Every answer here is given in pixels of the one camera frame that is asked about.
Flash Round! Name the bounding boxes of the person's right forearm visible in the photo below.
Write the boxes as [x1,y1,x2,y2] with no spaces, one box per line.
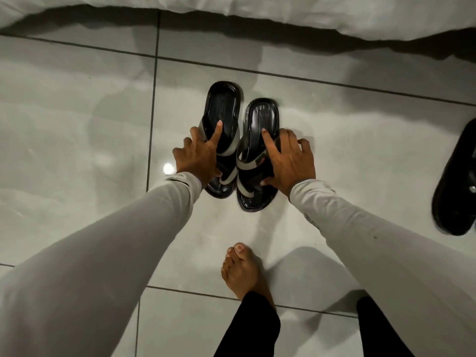
[289,178,476,357]

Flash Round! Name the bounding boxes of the person's left hand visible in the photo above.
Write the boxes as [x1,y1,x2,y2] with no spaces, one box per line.
[172,120,224,190]

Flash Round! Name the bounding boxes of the black sandal with grey straps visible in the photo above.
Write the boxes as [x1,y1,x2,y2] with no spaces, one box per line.
[235,98,282,212]
[198,81,243,200]

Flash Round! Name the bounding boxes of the person's right hand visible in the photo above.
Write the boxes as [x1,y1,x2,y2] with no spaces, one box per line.
[260,128,316,198]

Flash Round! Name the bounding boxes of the white bed sheet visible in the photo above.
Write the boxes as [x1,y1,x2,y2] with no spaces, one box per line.
[0,0,476,42]

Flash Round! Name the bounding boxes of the plain black sandal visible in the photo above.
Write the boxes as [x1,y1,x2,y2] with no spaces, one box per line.
[431,118,476,237]

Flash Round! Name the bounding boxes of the person's left forearm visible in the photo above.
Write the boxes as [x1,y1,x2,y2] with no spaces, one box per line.
[0,172,204,357]

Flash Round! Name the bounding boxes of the person's bare foot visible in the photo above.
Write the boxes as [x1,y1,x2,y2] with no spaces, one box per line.
[221,242,278,310]

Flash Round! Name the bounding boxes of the person's black trouser leg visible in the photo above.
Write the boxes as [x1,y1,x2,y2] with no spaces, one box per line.
[356,295,416,357]
[213,291,282,357]

